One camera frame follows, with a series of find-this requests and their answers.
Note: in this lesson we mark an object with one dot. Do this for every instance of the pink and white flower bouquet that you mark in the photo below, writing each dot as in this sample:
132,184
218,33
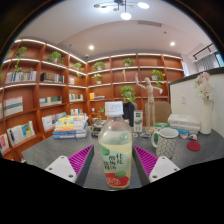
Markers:
204,86

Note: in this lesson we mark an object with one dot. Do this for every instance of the ceiling air vent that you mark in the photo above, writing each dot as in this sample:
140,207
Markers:
149,23

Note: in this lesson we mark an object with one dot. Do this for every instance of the dark backpack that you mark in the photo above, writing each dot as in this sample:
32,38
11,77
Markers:
129,111

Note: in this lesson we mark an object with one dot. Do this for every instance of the clear bottle with yellow drink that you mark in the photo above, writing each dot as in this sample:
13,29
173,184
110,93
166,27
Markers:
115,150

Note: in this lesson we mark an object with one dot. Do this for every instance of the black ceiling track rail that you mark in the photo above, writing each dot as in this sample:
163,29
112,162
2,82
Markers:
204,50

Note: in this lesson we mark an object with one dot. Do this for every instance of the upright green white carton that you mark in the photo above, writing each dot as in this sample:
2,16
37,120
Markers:
138,120

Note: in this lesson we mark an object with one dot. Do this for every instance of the orange wooden shelf unit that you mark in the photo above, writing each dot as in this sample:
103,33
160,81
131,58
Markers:
23,90

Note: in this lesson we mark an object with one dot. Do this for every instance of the small painted dish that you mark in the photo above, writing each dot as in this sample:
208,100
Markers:
192,137
184,136
145,135

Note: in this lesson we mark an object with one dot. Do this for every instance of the multi-bulb ceiling lamp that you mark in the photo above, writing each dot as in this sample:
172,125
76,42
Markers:
125,15

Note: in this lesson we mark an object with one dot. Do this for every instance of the wooden artist mannequin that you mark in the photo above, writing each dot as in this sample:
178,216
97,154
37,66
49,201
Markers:
150,96

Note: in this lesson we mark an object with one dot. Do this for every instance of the flat round red coaster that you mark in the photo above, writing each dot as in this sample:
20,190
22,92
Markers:
193,146

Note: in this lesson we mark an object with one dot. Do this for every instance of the stack of colourful books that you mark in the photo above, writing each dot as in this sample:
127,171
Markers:
70,126

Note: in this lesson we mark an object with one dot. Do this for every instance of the beige chair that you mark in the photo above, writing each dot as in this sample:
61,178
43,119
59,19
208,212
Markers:
163,111

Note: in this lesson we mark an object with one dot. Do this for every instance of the white mug with triangle pattern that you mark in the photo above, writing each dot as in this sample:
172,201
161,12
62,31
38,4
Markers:
168,143

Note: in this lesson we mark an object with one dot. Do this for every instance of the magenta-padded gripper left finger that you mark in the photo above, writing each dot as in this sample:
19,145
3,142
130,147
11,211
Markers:
63,167

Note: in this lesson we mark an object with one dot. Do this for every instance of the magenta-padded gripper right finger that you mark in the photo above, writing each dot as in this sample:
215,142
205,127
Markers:
161,167

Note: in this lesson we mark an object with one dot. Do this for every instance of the window with grey curtain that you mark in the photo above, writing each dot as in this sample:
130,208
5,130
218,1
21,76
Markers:
208,62

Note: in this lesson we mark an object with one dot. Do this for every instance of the round recessed ceiling light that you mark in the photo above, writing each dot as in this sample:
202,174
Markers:
91,47
172,43

